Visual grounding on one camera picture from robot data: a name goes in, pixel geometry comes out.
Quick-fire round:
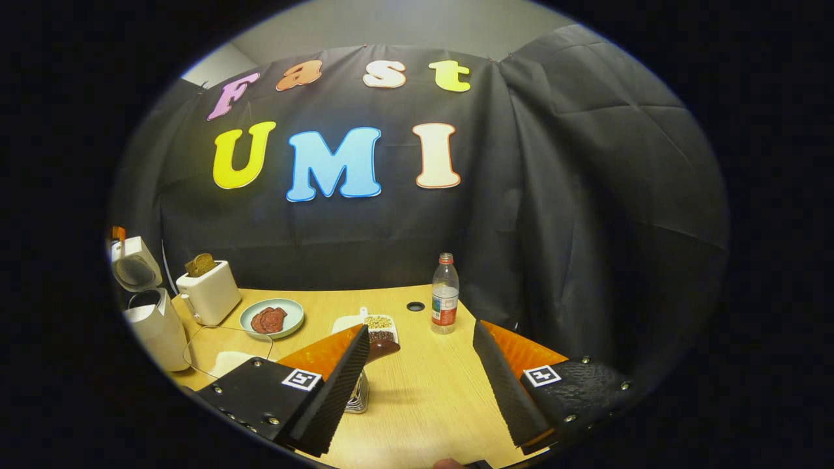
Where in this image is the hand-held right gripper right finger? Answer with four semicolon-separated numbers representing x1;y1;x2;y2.
472;319;636;457

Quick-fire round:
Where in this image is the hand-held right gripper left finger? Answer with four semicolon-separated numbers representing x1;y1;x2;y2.
195;324;371;458

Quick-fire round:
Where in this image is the brown wooden spoon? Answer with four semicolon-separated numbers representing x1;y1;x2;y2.
365;337;401;365

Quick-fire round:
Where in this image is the white rice cooker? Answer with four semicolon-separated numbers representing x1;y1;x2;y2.
109;236;191;373

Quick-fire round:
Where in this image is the white rice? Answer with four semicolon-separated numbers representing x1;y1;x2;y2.
210;352;258;378

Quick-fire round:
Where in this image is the white divided bean dish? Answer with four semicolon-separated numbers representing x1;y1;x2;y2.
332;307;399;346

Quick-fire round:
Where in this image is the pale green plate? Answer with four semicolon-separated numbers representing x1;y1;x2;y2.
239;298;305;340

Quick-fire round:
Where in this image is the white toaster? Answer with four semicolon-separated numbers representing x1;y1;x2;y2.
176;261;242;326

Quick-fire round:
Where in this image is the clear water bottle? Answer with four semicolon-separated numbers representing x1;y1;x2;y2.
431;253;460;335

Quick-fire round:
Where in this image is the black backdrop cloth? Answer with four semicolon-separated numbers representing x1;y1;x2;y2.
108;26;730;391

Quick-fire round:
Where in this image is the white power cable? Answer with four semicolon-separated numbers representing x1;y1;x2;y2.
160;240;178;295

